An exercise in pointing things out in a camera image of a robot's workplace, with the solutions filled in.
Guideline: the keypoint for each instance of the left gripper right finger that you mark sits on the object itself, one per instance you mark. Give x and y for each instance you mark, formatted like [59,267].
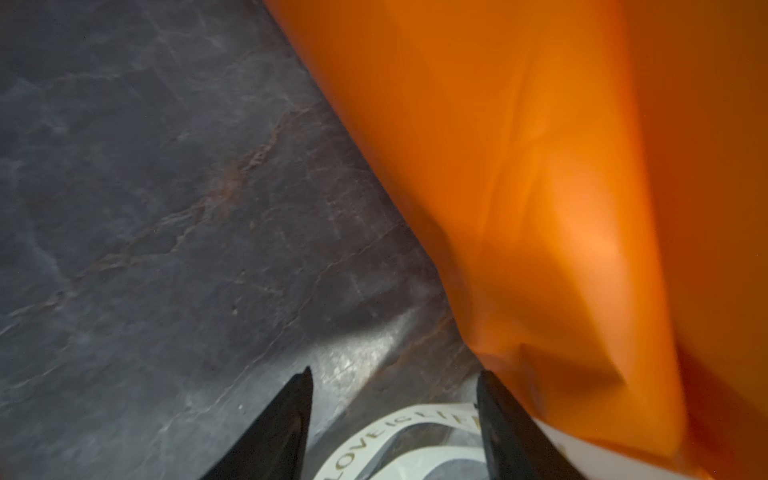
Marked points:
[515,447]

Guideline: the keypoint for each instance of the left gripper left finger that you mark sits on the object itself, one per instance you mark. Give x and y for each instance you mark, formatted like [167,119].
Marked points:
[274,445]

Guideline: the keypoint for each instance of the white ribbon strip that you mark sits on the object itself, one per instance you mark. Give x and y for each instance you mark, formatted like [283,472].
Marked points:
[443,441]

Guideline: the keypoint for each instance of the orange wrapping paper sheet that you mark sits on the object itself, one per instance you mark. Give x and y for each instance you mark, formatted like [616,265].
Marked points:
[590,180]

